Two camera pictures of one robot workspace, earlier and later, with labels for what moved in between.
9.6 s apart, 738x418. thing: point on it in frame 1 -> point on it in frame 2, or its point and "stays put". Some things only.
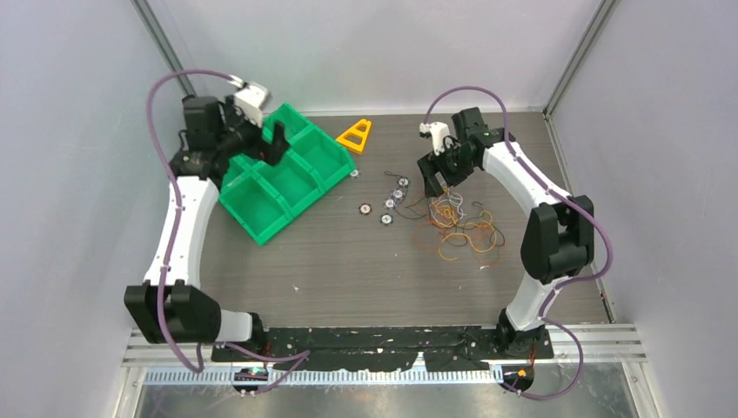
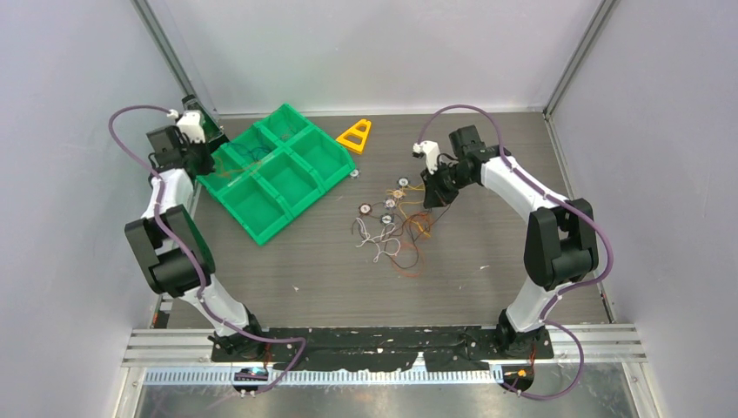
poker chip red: (365, 208) stays put
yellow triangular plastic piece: (356, 137) stays put
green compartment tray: (261, 198) stays put
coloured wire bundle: (445, 212) -> (396, 227)
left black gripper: (265, 151) -> (209, 164)
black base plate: (442, 348) stays put
